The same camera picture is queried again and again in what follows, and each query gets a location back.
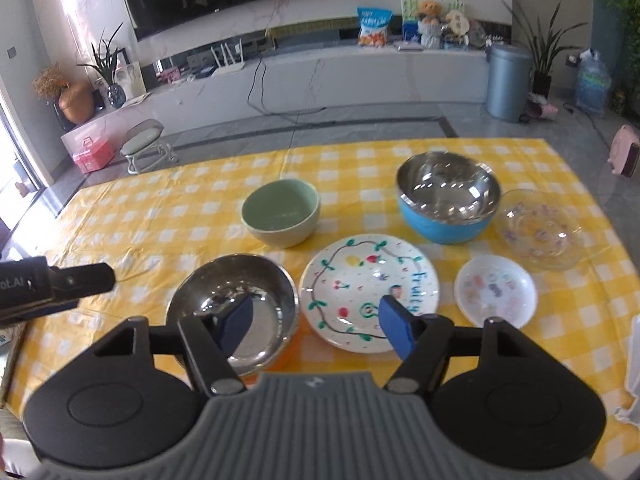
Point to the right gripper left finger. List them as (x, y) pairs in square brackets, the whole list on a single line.
[(205, 343)]

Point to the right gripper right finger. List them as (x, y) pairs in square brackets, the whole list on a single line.
[(424, 344)]

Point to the steel bowl orange outside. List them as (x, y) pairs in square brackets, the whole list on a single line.
[(275, 303)]

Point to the small white patterned dish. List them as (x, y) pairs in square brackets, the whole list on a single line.
[(491, 286)]

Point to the white fruity painted plate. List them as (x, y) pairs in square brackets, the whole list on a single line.
[(343, 284)]

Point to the steel bowl blue outside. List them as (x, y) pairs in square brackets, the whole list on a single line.
[(446, 197)]

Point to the green ceramic bowl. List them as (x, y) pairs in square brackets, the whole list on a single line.
[(282, 213)]

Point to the clear glass floral plate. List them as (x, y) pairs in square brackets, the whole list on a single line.
[(539, 231)]

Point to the yellow checkered tablecloth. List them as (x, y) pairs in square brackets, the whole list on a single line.
[(96, 404)]

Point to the pink plastic storage box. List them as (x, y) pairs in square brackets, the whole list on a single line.
[(93, 155)]

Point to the orange round vase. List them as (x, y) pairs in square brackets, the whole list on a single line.
[(76, 102)]

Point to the potted plant blue vase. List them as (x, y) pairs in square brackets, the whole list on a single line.
[(104, 63)]

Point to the white marble tv console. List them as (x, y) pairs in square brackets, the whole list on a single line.
[(300, 82)]

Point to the white wifi router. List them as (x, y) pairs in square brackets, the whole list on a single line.
[(228, 59)]

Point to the grey metal trash bin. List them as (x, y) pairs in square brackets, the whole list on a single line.
[(508, 81)]

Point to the blue water jug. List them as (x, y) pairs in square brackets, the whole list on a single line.
[(592, 84)]

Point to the teddy bear toy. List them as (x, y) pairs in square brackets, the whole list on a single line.
[(429, 24)]

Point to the tall green floor plant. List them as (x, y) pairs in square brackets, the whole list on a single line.
[(544, 44)]

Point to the blue snack bag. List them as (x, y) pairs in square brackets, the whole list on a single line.
[(373, 24)]

